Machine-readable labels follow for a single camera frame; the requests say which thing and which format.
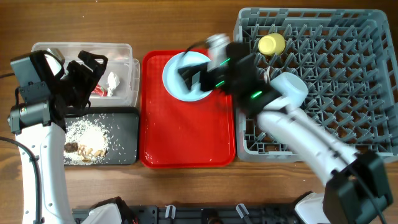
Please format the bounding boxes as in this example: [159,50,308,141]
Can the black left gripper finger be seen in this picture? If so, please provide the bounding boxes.
[60,63,75,81]
[78,50,108,78]

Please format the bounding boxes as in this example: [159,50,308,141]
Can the light blue plate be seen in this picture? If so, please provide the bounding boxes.
[162,51,211,102]

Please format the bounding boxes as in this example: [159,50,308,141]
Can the red strawberry candy wrapper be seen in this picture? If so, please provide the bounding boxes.
[91,84,108,97]

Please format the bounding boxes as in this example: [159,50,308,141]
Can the white tissue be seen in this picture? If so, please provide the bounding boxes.
[107,72,120,96]

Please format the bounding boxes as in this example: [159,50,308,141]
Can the yellow plastic cup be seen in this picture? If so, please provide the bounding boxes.
[258,33,285,56]

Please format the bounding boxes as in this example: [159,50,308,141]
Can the rice and food scraps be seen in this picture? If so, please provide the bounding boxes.
[63,113,137,165]

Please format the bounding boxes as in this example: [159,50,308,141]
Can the light blue bowl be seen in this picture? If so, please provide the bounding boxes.
[271,72,308,107]

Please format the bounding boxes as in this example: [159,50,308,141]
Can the white plastic spoon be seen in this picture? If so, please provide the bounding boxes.
[264,67,271,83]

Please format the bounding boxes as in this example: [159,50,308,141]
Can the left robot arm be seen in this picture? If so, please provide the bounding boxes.
[9,52,108,223]

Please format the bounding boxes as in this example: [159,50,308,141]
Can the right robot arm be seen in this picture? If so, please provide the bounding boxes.
[176,53,393,223]

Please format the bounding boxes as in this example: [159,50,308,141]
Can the clear plastic waste bin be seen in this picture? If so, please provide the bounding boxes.
[32,42,140,107]

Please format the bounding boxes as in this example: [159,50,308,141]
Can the black food waste tray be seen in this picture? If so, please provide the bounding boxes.
[60,106,140,166]

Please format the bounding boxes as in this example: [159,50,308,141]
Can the grey dishwasher rack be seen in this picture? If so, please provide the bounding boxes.
[233,7,397,163]

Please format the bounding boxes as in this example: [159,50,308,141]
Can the red serving tray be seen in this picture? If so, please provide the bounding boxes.
[139,50,236,169]

